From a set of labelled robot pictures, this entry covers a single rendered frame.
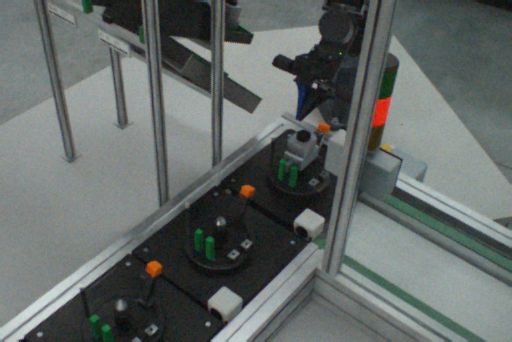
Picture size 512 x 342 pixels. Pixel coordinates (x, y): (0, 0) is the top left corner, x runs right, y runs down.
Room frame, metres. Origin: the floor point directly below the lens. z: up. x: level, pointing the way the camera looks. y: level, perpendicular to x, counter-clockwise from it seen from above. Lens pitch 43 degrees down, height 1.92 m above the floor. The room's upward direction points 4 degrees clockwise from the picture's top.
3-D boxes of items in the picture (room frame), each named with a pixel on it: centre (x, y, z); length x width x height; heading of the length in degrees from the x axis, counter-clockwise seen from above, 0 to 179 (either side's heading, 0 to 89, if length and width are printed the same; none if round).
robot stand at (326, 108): (1.40, -0.22, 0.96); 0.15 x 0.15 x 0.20; 18
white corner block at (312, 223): (0.87, -0.10, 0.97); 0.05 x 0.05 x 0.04; 54
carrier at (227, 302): (0.80, 0.07, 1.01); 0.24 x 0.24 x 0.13; 54
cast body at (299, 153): (0.99, -0.07, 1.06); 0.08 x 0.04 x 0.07; 145
